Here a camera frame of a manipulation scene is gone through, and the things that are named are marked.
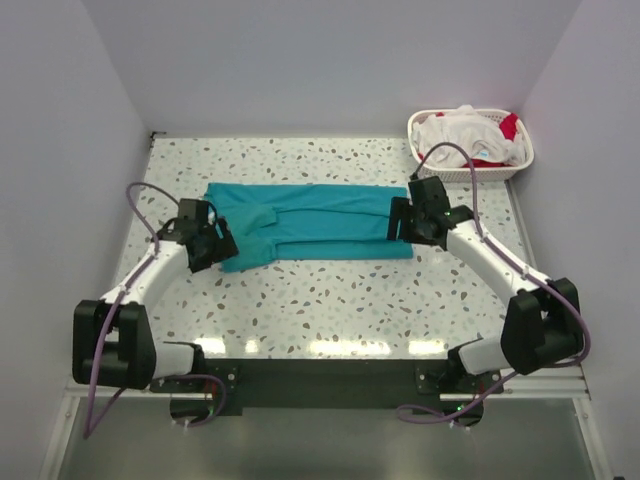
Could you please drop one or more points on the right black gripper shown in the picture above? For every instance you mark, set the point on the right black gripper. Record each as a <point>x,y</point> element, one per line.
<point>399,210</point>

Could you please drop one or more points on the red t-shirt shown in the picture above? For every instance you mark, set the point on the red t-shirt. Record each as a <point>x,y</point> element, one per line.
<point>486,142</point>

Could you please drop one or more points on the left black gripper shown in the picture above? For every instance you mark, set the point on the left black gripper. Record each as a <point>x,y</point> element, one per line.
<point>224,247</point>

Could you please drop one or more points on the teal t-shirt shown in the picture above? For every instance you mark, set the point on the teal t-shirt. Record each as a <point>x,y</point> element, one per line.
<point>307,222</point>

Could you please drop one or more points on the white laundry basket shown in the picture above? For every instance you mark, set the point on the white laundry basket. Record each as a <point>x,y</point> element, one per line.
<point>470,170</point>

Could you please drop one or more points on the white t-shirt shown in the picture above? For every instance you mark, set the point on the white t-shirt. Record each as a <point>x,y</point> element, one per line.
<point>460,137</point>

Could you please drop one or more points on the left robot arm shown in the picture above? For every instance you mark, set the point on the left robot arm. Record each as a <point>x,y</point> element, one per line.
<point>113,344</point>

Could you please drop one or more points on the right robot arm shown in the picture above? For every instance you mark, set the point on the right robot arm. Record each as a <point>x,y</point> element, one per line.
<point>543,326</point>

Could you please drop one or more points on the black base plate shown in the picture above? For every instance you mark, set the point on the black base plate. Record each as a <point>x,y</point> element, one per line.
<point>229,387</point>

